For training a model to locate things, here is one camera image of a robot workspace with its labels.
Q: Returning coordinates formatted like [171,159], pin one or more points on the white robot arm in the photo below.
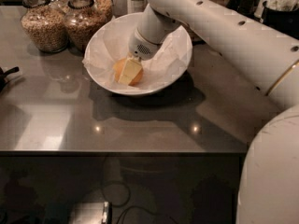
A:
[269,185]

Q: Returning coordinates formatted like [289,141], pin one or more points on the left glass cereal jar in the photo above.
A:
[44,25]

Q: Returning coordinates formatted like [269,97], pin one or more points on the glass cereal jar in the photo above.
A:
[105,7]
[44,25]
[82,21]

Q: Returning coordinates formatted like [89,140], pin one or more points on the silver box under table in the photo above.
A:
[90,213]

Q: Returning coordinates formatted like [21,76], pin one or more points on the right glass cereal jar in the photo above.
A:
[82,21]

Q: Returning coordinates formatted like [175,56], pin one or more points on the black handle at left edge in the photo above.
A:
[3,76]

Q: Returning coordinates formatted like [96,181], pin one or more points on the black container with napkins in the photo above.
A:
[282,15]

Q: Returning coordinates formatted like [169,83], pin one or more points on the white paper liner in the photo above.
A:
[109,47]

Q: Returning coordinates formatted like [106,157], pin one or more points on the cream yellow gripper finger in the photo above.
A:
[129,72]

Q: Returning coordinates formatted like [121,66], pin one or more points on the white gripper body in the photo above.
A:
[140,48]

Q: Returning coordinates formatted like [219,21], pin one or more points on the rear glass cereal jar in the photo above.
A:
[105,7]

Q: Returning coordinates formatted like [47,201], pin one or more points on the orange fruit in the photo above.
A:
[137,76]

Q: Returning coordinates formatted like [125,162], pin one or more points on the white bowl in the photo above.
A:
[93,66]

